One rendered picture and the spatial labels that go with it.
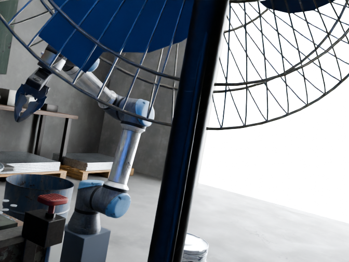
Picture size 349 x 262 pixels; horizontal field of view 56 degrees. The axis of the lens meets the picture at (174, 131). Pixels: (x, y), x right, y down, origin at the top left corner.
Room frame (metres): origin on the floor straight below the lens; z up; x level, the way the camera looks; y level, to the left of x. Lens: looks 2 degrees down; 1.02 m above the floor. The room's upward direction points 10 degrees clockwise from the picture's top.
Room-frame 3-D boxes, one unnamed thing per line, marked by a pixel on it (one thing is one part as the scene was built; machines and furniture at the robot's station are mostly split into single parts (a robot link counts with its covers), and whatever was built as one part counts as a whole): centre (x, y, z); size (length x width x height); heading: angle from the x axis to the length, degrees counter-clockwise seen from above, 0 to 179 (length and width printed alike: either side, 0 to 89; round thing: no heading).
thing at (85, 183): (1.53, 0.33, 0.62); 0.13 x 0.12 x 0.14; 58
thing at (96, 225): (1.54, 0.34, 0.50); 0.15 x 0.15 x 0.10
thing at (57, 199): (0.89, 0.29, 0.72); 0.07 x 0.06 x 0.08; 152
